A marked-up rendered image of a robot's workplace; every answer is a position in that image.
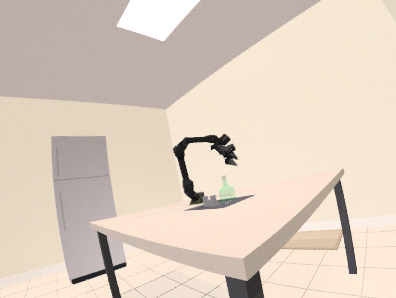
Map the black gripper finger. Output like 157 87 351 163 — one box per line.
227 158 237 166
227 148 238 160

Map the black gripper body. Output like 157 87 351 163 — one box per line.
218 145 233 165

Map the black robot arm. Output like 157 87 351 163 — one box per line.
173 134 231 202

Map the green glass bottle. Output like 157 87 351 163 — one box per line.
219 174 237 202

